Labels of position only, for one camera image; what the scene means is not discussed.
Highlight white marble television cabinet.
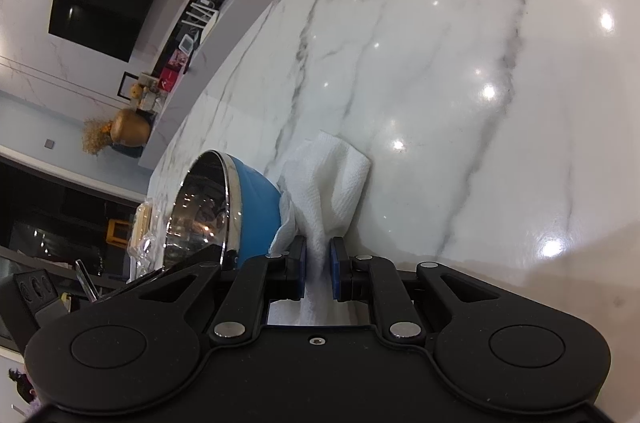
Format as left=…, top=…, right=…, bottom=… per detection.
left=137, top=0, right=376, bottom=169

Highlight dark teal vase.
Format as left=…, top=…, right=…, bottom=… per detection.
left=112, top=142, right=146, bottom=159

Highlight black picture frame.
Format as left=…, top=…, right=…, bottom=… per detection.
left=116, top=72, right=141, bottom=99

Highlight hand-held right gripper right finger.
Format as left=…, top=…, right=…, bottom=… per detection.
left=330, top=237, right=531, bottom=345

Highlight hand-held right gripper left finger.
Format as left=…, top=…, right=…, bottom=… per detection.
left=100, top=235, right=307, bottom=346

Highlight gold vase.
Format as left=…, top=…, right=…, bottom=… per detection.
left=111, top=108, right=152, bottom=144

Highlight blue stainless steel bowl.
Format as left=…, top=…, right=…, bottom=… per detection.
left=162, top=150, right=283, bottom=274

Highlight white paper towel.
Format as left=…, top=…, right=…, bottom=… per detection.
left=267, top=130, right=373, bottom=326

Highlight clear plastic bag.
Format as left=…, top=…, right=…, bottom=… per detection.
left=125, top=203, right=168, bottom=284

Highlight dried yellow flowers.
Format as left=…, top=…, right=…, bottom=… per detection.
left=81, top=117, right=113, bottom=159

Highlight yellow wooden stool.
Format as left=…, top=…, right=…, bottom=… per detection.
left=106, top=219, right=133, bottom=248

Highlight white router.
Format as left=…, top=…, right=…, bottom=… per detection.
left=182, top=0, right=221, bottom=39

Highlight bamboo stick pack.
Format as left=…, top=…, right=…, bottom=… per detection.
left=134, top=202, right=153, bottom=249

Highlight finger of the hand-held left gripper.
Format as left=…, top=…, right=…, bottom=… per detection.
left=125, top=264, right=176, bottom=288

